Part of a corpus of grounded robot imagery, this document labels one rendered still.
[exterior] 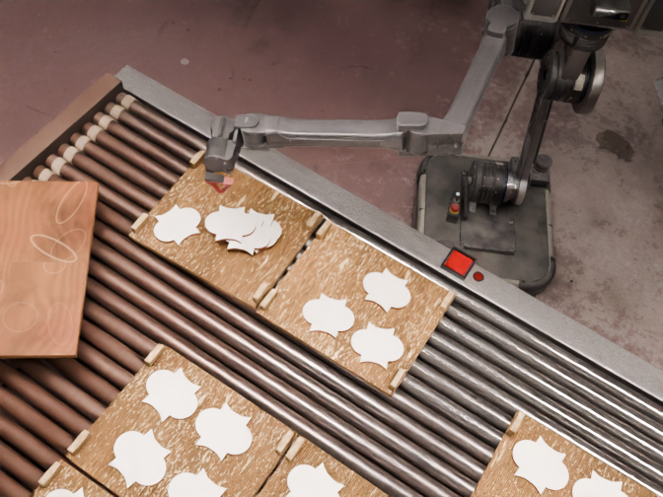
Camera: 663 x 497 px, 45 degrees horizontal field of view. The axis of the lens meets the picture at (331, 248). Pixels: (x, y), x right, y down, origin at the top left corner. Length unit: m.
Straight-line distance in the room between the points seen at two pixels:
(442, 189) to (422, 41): 1.11
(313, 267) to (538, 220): 1.34
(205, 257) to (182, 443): 0.51
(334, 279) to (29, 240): 0.79
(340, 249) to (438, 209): 1.05
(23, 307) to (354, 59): 2.39
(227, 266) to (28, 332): 0.53
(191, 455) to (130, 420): 0.17
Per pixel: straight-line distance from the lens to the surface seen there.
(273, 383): 2.01
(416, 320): 2.11
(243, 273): 2.13
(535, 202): 3.31
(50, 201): 2.19
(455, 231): 3.13
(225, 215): 2.19
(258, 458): 1.93
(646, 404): 2.23
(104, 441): 1.98
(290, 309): 2.08
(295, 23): 4.13
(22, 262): 2.11
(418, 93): 3.88
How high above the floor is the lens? 2.79
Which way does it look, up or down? 58 degrees down
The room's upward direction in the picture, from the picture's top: 9 degrees clockwise
